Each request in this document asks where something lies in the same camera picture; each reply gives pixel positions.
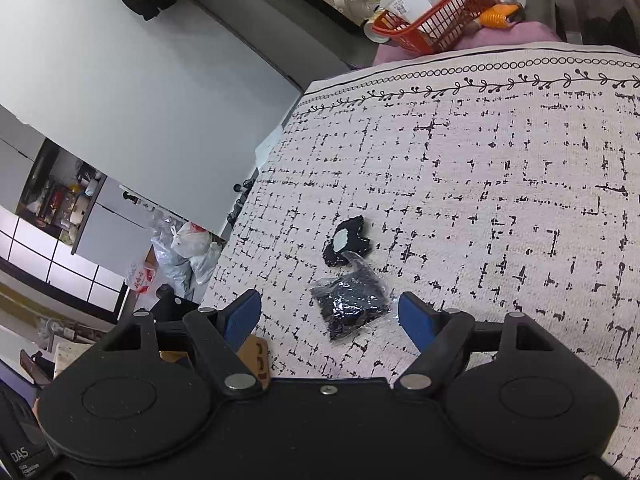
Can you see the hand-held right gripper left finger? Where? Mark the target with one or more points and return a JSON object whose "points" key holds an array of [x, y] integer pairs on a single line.
{"points": [[242, 320]]}

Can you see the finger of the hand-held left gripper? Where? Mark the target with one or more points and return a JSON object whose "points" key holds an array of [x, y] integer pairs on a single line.
{"points": [[172, 307]]}

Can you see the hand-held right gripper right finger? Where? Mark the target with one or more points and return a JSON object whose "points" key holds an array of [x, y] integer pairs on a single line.
{"points": [[417, 322]]}

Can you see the brown cardboard box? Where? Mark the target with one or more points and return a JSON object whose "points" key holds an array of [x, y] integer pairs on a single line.
{"points": [[252, 355]]}

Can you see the clear bag of dark items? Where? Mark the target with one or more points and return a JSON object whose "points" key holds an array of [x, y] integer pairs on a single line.
{"points": [[350, 305]]}

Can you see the black cloth piece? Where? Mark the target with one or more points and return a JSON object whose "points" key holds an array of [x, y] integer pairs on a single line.
{"points": [[361, 247]]}

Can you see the red white plastic bag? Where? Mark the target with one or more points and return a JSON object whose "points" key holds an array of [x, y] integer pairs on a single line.
{"points": [[141, 275]]}

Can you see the clear plastic bag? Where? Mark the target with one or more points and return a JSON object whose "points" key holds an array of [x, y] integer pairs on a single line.
{"points": [[167, 260]]}

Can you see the black white patterned bedspread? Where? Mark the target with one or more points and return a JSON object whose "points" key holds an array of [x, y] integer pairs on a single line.
{"points": [[475, 185]]}

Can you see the kitchen shelf with dishes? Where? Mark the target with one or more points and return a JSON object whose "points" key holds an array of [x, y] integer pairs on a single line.
{"points": [[60, 200]]}

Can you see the pink bed sheet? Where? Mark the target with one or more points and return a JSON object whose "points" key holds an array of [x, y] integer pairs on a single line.
{"points": [[450, 42]]}

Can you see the red plastic basket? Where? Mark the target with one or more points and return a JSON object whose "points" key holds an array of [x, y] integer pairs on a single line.
{"points": [[440, 15]]}

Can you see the white paper box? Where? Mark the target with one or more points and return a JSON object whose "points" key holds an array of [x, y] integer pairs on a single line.
{"points": [[412, 2]]}

